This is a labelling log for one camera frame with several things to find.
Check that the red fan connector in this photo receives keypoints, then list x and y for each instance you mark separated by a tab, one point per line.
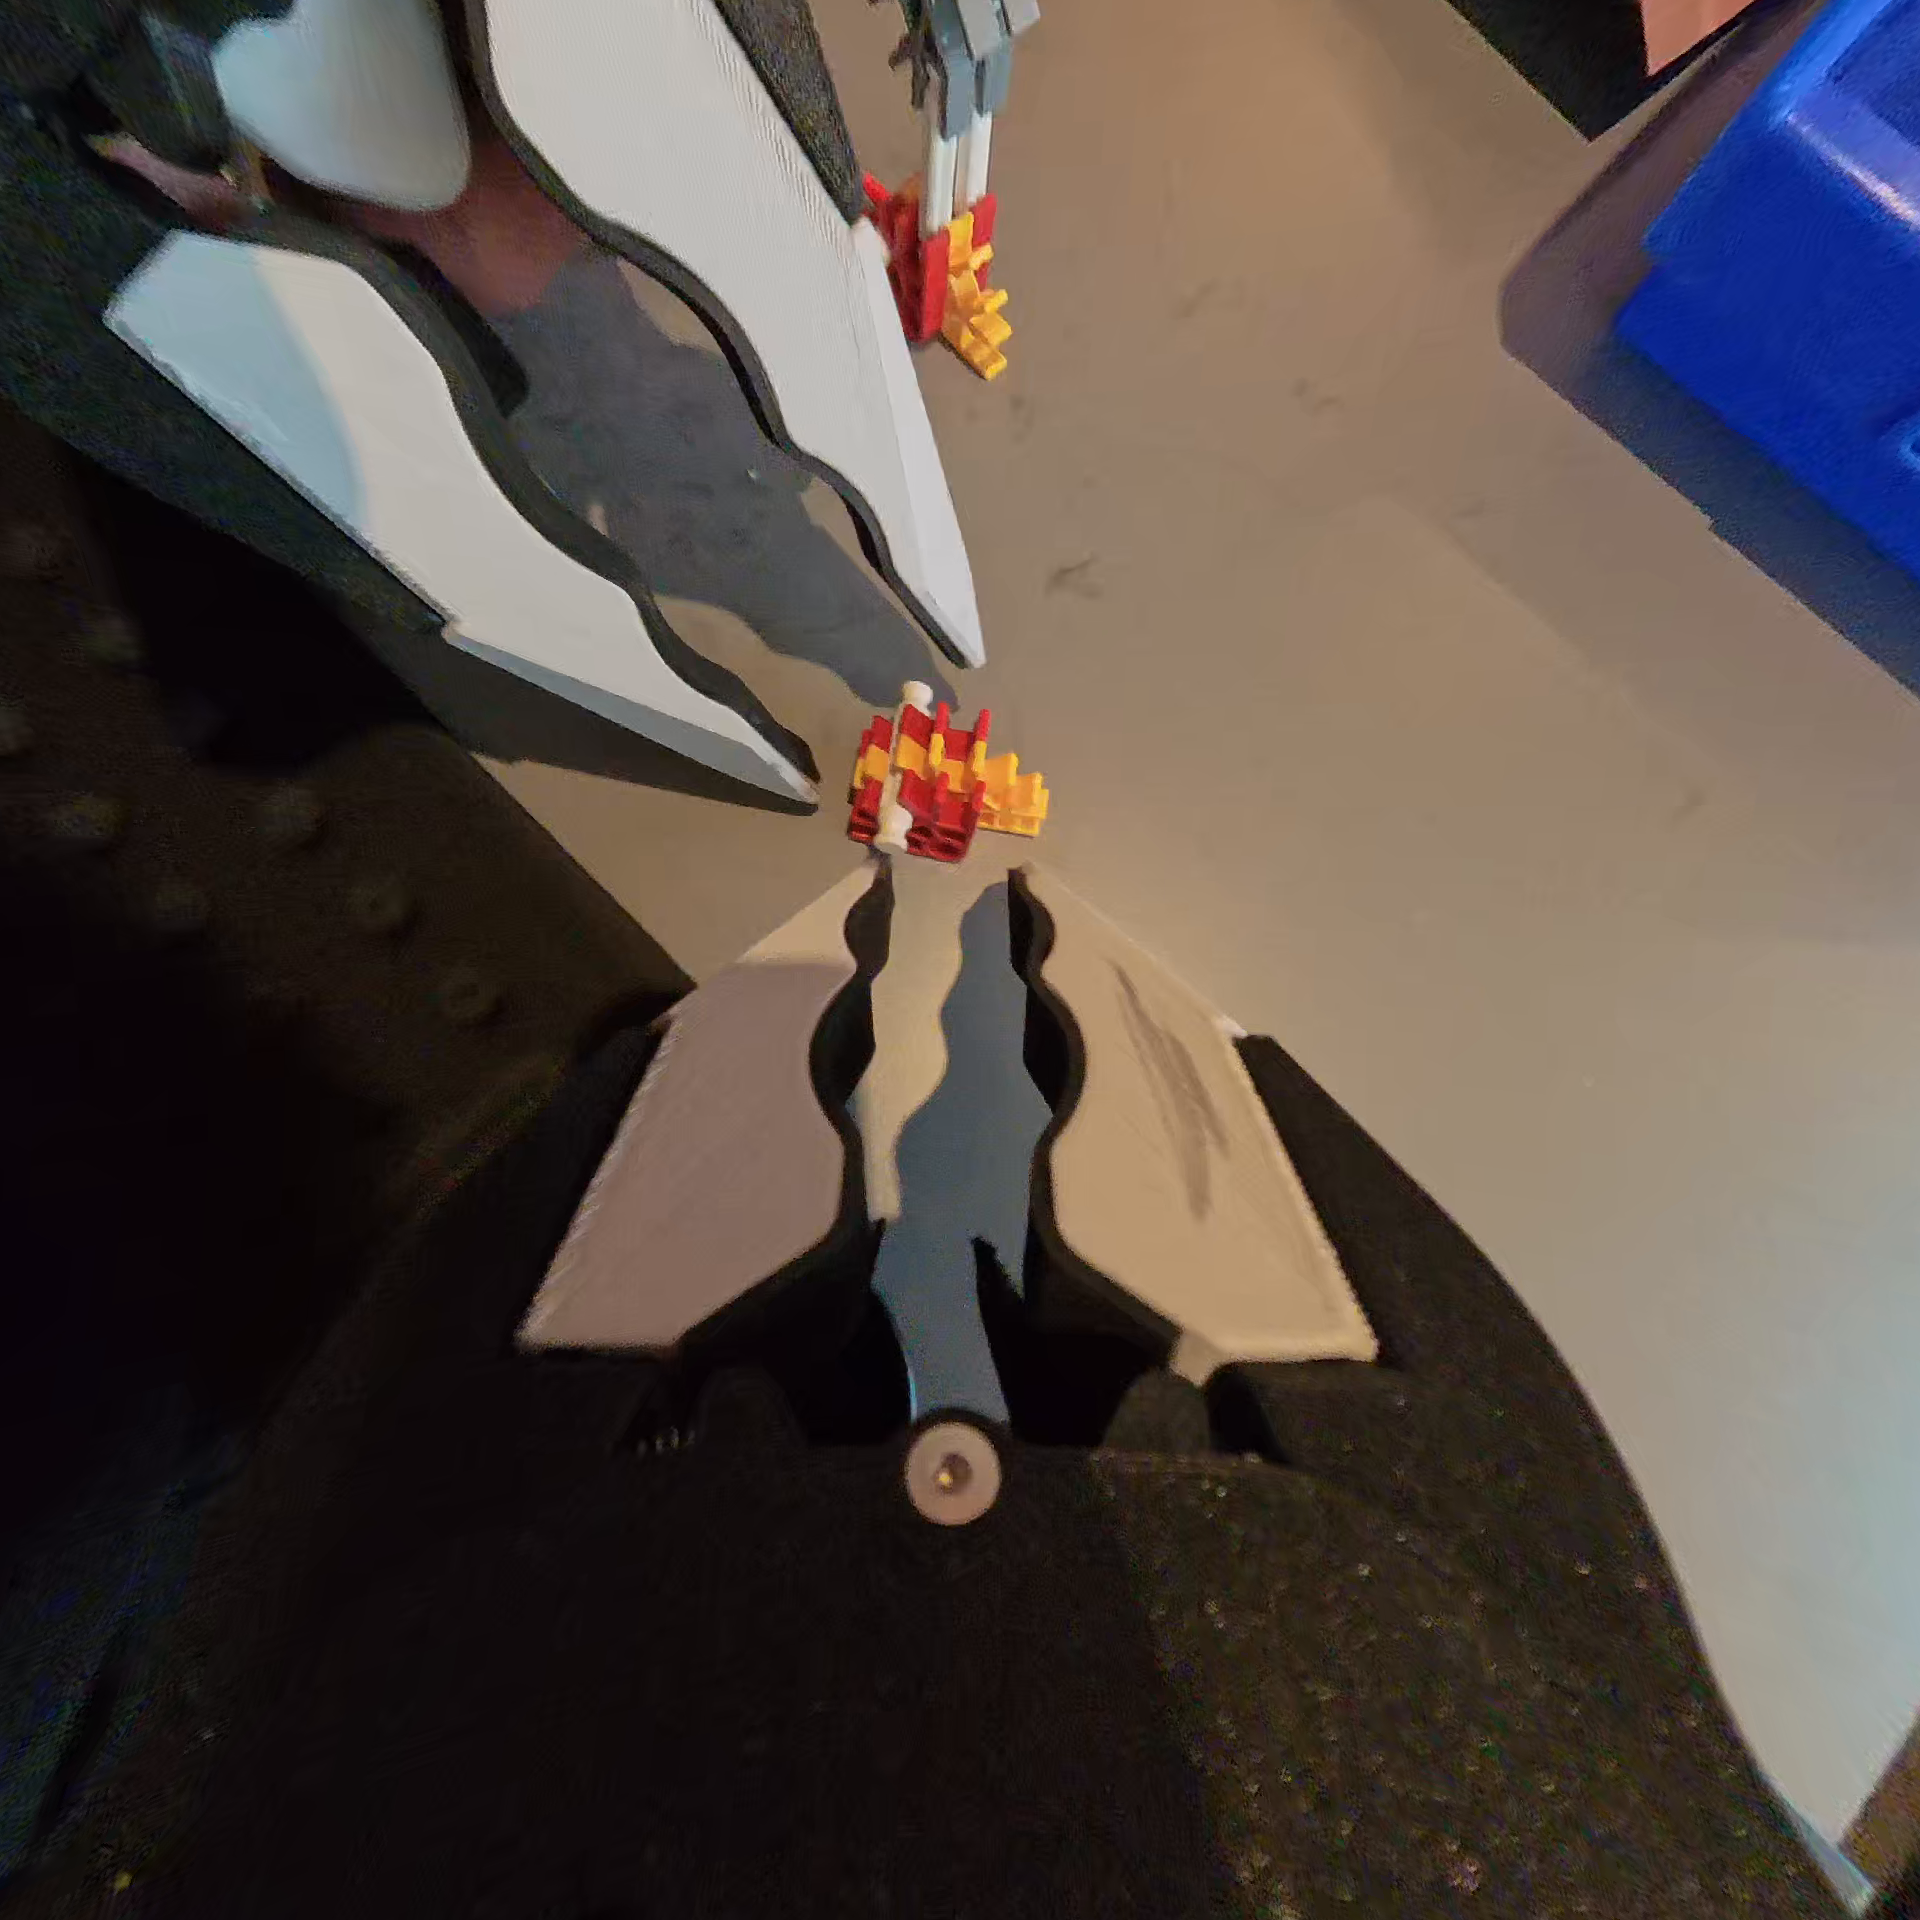
954	734
945	833

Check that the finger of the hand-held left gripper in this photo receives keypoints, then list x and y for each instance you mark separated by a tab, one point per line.
721	196
329	421

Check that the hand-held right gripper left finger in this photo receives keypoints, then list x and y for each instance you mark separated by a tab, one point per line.
704	1184

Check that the small red toy assembly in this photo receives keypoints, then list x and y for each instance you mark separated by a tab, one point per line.
916	264

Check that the short white toy rod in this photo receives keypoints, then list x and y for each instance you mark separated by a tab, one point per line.
915	697

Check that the yellow fan connector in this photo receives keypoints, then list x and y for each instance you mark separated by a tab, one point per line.
1023	799

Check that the small blue plastic bin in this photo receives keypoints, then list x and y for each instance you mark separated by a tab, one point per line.
1799	301

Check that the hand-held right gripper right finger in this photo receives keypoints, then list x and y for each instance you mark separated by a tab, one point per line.
1201	1214

